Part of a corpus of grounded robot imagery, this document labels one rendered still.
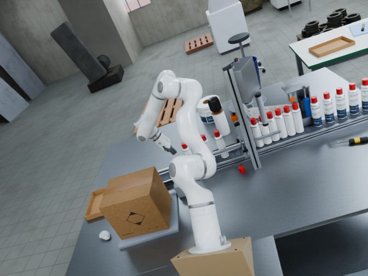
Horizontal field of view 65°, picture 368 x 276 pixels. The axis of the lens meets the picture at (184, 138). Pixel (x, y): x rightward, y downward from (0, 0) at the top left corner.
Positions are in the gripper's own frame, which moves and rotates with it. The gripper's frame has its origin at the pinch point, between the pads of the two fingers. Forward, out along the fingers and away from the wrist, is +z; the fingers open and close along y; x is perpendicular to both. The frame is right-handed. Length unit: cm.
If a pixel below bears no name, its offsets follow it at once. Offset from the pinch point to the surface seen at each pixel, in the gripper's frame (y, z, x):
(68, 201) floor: 138, 34, 214
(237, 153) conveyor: -1.1, 29.0, -30.3
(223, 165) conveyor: -5.8, 27.1, -19.1
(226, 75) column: -17, -24, -58
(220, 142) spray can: -2.9, 13.6, -27.7
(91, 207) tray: -1, -5, 75
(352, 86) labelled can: -2, 37, -107
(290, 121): -3, 31, -68
